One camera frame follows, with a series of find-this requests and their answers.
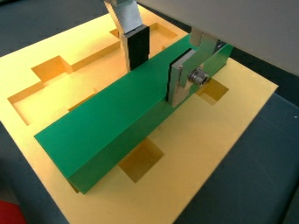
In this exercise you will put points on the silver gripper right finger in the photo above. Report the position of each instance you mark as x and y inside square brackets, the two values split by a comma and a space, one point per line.
[196, 66]

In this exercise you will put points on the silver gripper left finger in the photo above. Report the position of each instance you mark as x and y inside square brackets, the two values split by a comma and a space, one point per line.
[133, 31]

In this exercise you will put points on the green long bar block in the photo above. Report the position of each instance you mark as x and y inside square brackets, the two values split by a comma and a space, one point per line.
[93, 137]

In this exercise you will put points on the yellow slotted board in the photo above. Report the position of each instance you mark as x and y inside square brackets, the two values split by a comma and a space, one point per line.
[54, 75]

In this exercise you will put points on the red comb-shaped block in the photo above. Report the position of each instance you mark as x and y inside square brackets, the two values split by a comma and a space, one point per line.
[11, 213]

